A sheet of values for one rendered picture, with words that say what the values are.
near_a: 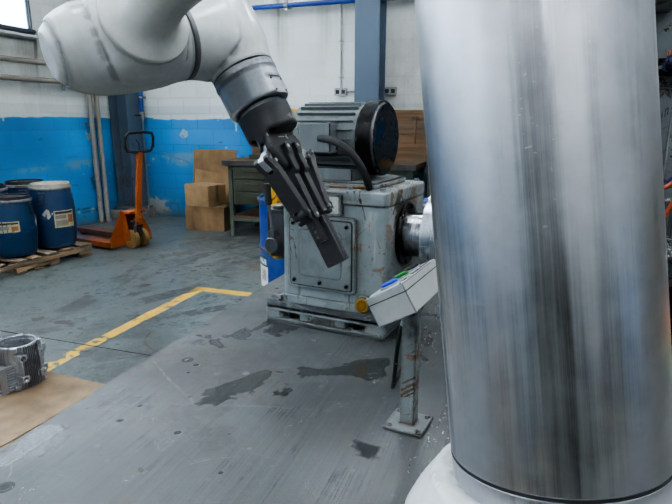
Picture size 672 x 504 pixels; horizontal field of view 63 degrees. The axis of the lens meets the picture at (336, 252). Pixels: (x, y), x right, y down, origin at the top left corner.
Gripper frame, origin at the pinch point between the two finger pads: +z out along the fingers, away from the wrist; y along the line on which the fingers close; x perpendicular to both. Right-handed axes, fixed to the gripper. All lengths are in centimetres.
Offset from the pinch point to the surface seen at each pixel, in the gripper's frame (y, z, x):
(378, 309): 8.3, 12.7, 2.1
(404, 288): 8.5, 11.3, -3.4
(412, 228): 58, 5, 11
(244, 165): 437, -134, 303
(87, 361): 125, -8, 246
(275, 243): 49, -8, 42
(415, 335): 15.5, 20.0, 2.0
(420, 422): 17.2, 35.0, 9.5
